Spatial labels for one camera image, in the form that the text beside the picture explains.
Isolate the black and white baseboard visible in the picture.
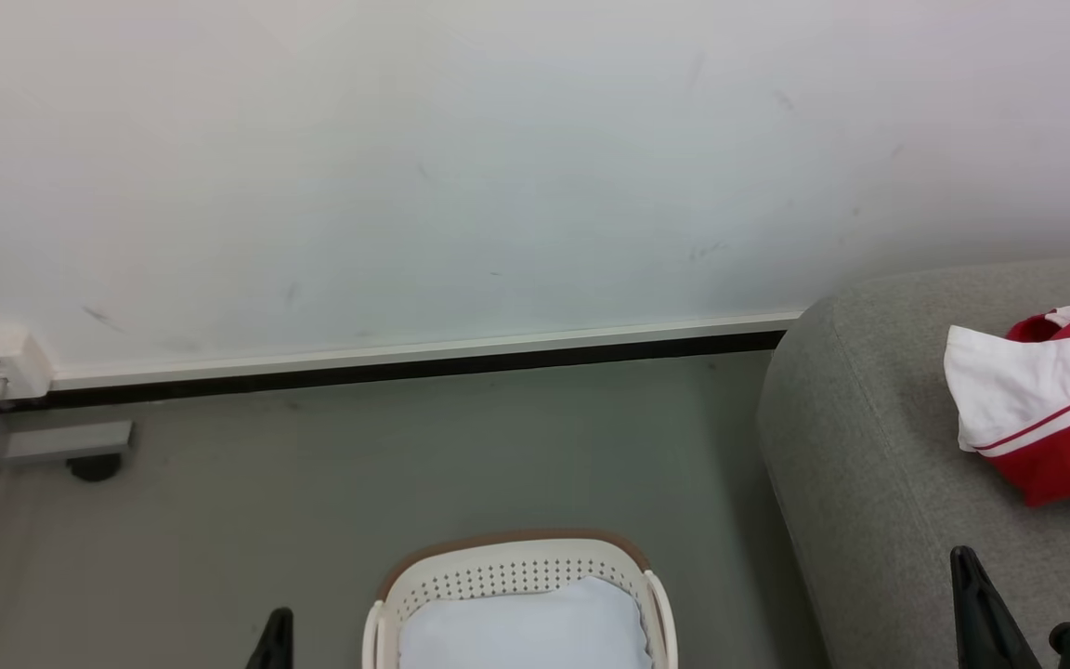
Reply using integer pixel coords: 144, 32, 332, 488
0, 311, 805, 413

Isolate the white wall socket box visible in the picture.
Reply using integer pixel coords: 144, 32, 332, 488
0, 329, 54, 403

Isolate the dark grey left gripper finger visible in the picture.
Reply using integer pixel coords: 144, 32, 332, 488
246, 608, 295, 669

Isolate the grey metal frame foot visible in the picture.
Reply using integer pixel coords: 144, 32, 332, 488
0, 348, 135, 467

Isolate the red and white garment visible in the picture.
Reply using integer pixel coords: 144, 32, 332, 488
942, 295, 1070, 508

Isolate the white perforated laundry basket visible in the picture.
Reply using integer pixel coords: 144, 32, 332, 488
361, 530, 680, 669

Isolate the grey fabric sofa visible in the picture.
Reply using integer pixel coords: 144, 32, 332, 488
756, 243, 1070, 669

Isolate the pale white cloth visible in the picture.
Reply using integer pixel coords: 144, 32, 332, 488
398, 575, 655, 669

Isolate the black caster wheel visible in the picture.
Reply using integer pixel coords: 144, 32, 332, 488
67, 453, 124, 482

